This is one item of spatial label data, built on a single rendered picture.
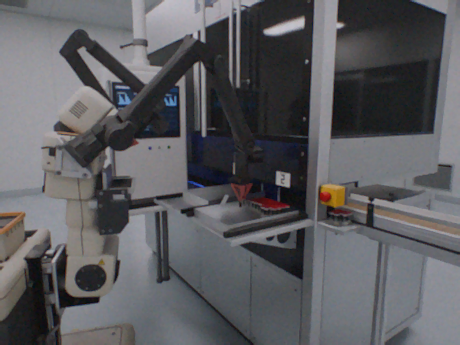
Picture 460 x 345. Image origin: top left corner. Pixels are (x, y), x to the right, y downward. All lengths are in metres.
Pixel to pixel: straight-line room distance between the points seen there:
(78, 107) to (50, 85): 5.26
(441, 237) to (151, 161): 1.48
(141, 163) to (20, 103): 4.60
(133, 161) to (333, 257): 1.19
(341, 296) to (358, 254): 0.21
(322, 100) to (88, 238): 0.98
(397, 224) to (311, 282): 0.42
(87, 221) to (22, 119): 5.20
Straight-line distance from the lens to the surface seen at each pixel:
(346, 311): 1.71
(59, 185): 1.23
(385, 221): 1.28
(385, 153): 1.65
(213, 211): 1.39
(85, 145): 1.02
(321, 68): 1.28
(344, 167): 1.41
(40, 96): 6.41
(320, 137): 1.27
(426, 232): 1.22
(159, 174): 2.00
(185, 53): 1.02
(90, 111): 1.17
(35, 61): 6.46
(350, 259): 1.59
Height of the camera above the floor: 1.28
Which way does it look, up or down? 10 degrees down
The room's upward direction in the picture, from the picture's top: straight up
